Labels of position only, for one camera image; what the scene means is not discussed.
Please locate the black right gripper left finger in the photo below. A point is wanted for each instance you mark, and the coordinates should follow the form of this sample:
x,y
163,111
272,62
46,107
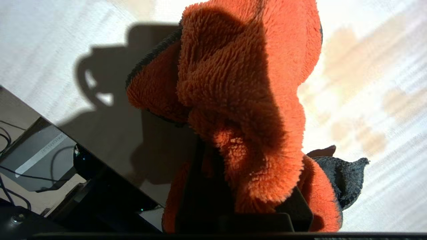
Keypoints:
x,y
200,200

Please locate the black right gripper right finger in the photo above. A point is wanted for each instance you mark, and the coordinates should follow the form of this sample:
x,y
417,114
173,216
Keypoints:
x,y
297,210

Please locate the orange microfibre cloth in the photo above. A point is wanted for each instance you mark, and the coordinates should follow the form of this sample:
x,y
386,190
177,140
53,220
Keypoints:
x,y
240,83

